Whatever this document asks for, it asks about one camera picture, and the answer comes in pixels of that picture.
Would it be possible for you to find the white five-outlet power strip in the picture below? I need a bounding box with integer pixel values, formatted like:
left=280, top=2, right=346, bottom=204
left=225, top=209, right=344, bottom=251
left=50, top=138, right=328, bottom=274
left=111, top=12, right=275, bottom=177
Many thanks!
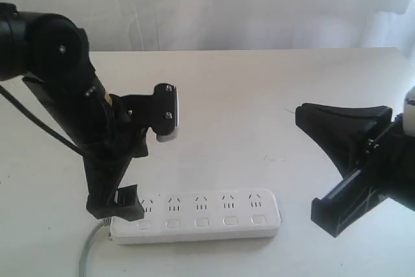
left=110, top=189, right=281, bottom=245

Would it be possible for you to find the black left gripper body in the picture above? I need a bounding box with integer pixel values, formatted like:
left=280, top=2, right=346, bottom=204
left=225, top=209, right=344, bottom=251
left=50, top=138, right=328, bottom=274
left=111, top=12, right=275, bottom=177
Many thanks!
left=83, top=95, right=153, bottom=199

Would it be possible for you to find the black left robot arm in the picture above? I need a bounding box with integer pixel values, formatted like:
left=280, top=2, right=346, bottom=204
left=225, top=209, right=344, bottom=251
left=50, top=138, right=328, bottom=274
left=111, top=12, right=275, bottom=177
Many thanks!
left=1, top=3, right=148, bottom=221

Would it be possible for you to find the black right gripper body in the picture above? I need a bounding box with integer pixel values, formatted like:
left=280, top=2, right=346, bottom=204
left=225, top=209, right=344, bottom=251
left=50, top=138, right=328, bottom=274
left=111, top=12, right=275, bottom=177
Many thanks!
left=364, top=114, right=414, bottom=212

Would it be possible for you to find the white sheer curtain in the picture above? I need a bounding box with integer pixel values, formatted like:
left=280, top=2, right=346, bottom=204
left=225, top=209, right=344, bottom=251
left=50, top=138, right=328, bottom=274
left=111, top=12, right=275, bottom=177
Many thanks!
left=2, top=0, right=414, bottom=60

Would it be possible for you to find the grey power cable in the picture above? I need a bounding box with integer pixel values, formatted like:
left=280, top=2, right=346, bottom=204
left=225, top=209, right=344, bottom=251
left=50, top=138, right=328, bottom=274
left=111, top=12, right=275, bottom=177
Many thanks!
left=78, top=218, right=111, bottom=277

